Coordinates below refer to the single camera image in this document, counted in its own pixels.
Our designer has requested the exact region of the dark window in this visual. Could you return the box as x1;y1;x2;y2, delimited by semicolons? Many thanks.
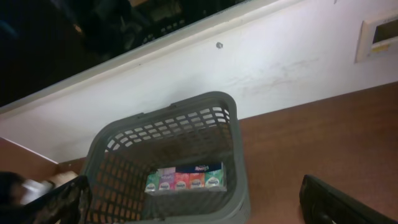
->
1;0;241;106

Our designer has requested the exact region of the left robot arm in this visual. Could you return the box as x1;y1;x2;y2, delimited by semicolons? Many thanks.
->
1;171;78;206

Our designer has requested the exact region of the multipack of tissue packets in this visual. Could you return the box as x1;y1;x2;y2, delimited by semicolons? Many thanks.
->
144;162;227;195

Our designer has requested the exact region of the wall socket plate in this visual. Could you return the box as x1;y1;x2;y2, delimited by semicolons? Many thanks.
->
355;10;397;63

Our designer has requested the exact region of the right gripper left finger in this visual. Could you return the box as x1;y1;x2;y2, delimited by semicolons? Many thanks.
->
1;175;92;224

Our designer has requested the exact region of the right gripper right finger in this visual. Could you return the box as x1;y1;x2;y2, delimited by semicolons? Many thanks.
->
299;174;397;224

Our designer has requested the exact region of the grey plastic shopping basket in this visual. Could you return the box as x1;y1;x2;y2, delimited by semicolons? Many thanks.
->
81;91;251;223

